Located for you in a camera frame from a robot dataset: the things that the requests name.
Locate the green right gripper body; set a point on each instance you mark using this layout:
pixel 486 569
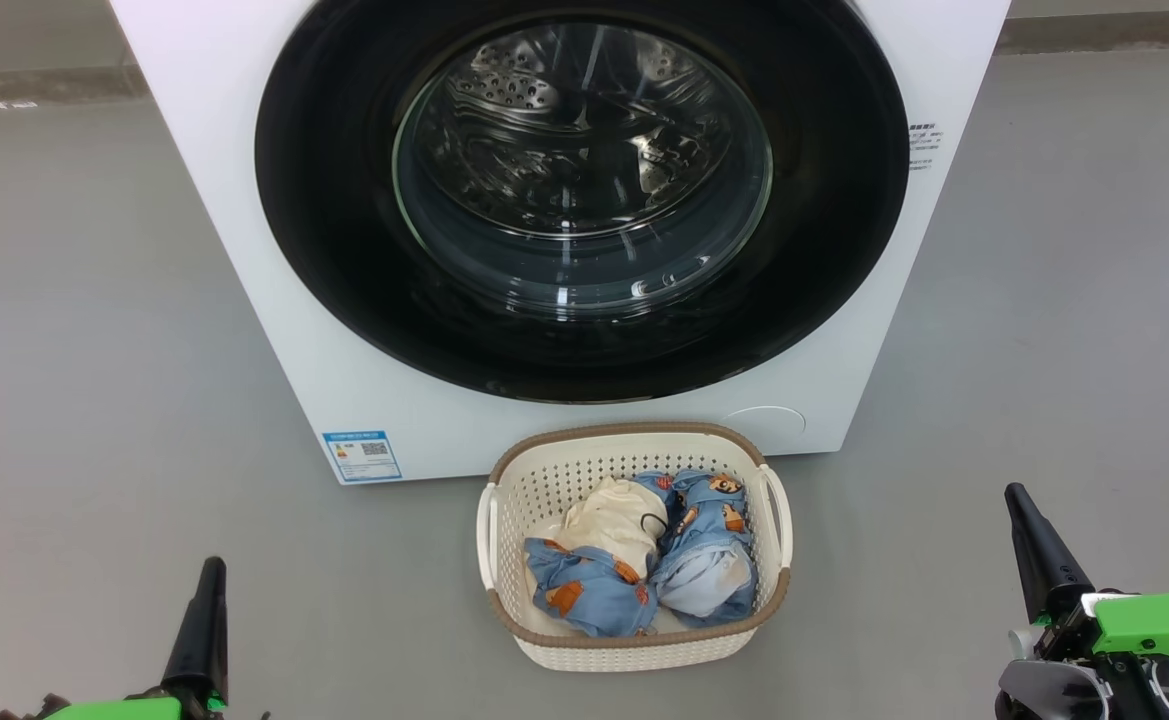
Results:
pixel 1154 625

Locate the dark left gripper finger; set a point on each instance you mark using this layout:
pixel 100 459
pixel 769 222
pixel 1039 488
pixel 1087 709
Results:
pixel 202 650

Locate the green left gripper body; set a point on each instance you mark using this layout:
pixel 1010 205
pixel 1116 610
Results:
pixel 114 711

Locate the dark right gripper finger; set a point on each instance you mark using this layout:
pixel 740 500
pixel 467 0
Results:
pixel 1044 560

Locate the blue bear print garment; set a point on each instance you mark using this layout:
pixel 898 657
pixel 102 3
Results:
pixel 709 560

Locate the washing machine glass door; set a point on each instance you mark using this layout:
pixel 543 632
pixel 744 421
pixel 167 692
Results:
pixel 344 300

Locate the blue garment with cream lining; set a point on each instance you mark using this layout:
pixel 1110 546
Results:
pixel 584 590

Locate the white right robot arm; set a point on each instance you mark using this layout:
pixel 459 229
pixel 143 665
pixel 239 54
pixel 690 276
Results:
pixel 1049 695

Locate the white front-load washing machine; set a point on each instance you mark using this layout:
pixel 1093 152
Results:
pixel 204 200

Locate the blue energy label sticker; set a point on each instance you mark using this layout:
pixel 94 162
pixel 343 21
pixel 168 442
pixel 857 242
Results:
pixel 362 457

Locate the cream perforated laundry basket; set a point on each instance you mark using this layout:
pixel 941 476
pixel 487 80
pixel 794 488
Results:
pixel 534 470

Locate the small black text sticker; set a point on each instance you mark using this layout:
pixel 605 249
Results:
pixel 923 147

